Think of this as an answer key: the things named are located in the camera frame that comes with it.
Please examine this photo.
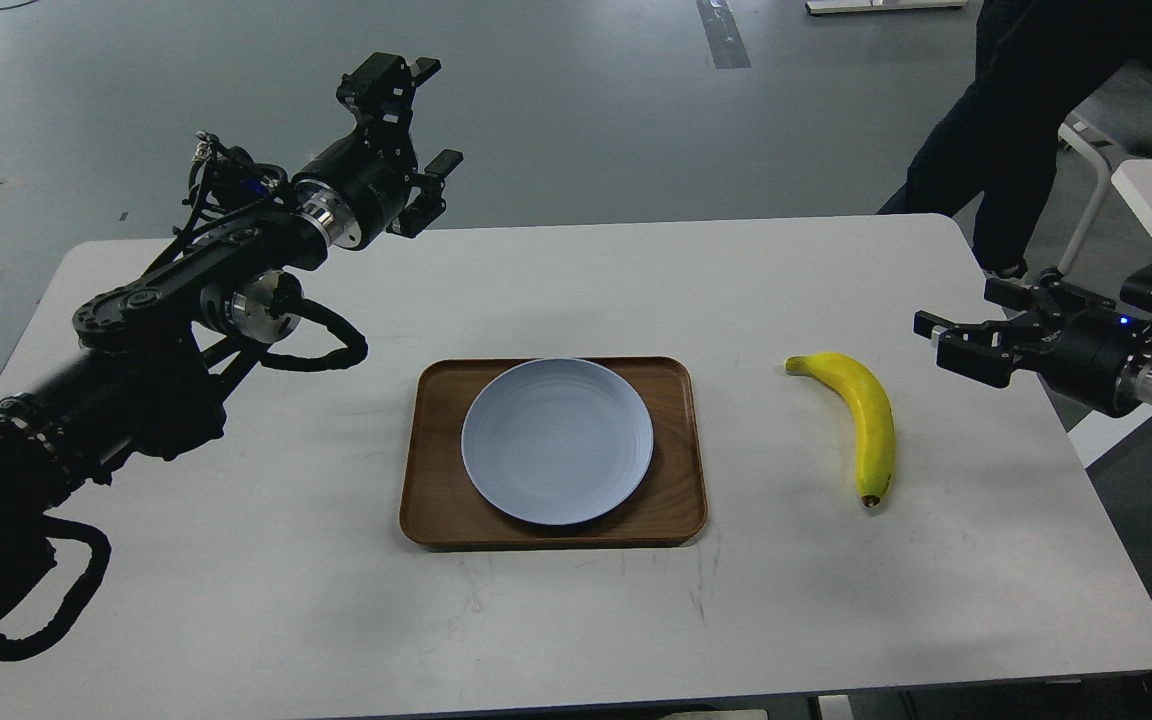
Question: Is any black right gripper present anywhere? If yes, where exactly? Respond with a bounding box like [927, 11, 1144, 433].
[914, 278, 1152, 418]

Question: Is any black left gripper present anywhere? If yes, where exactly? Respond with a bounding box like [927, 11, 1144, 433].
[293, 54, 465, 250]

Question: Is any light blue round plate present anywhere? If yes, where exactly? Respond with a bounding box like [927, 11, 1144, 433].
[460, 357, 655, 526]

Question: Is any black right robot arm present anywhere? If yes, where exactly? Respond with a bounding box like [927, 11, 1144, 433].
[914, 263, 1152, 418]

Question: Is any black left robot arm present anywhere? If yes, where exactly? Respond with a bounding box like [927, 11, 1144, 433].
[0, 53, 463, 662]

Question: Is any yellow banana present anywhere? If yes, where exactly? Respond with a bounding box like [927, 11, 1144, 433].
[783, 353, 899, 509]

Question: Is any person in dark clothes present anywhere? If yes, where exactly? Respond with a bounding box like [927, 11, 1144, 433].
[881, 1, 1152, 279]

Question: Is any white grey office chair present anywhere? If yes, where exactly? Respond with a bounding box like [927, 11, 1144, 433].
[1041, 109, 1152, 286]

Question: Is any brown wooden tray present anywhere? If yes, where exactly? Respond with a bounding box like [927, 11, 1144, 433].
[399, 356, 708, 551]

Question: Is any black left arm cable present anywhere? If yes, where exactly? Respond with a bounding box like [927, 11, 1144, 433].
[256, 295, 369, 373]

